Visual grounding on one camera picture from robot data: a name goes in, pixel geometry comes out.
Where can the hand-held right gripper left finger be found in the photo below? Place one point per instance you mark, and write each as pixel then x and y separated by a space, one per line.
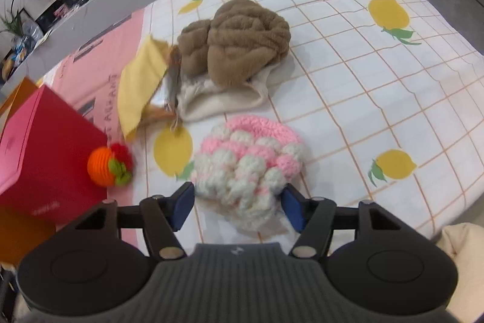
pixel 183 204

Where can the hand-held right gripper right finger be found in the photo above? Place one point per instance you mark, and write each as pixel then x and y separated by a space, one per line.
pixel 293 209

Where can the pink white knit hat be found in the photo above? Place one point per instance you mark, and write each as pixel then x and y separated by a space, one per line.
pixel 245 164

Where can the cream fleece hat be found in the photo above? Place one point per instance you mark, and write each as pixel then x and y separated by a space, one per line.
pixel 219 99

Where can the crochet orange fruit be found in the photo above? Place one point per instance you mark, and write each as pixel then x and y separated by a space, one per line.
pixel 99 164

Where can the yellow cloth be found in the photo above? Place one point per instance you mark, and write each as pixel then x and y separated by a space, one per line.
pixel 140 88

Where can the lemon print blanket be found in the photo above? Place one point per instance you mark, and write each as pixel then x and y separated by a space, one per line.
pixel 340 81

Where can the red box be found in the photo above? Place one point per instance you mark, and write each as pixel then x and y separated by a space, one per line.
pixel 49 156

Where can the pink printed sheet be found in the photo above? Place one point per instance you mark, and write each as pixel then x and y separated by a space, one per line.
pixel 106 54

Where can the brown plush hat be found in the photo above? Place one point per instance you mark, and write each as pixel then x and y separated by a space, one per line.
pixel 242 39

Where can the cream cushion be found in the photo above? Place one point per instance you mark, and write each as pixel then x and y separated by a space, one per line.
pixel 463 258

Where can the colourful snack bag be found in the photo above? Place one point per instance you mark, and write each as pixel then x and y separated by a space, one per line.
pixel 17 56

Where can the green plant in glass vase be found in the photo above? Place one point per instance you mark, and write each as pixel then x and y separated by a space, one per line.
pixel 15 24

